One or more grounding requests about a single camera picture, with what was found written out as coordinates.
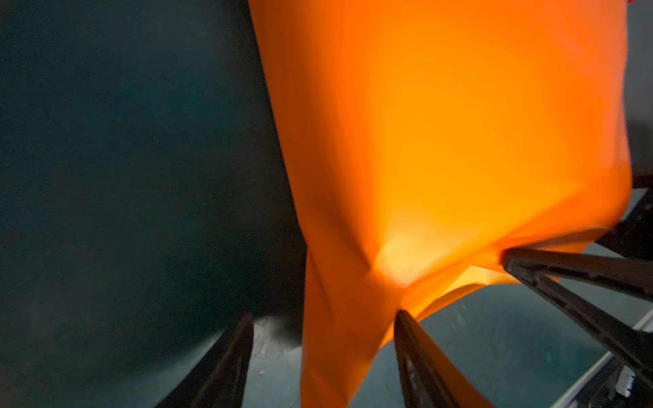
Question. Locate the green table mat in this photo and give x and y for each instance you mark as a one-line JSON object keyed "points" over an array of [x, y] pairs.
{"points": [[146, 208]]}

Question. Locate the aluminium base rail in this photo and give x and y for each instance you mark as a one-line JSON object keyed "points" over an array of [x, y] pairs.
{"points": [[623, 376]]}

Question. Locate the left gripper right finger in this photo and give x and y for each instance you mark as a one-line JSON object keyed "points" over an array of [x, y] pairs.
{"points": [[428, 378]]}

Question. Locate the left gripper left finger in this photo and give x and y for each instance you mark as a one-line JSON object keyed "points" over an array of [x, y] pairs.
{"points": [[219, 378]]}

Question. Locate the orange wrapping paper sheet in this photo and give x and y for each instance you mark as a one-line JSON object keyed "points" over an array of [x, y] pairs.
{"points": [[422, 139]]}

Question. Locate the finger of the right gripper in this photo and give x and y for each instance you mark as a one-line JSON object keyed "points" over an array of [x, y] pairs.
{"points": [[563, 279], [632, 237]]}

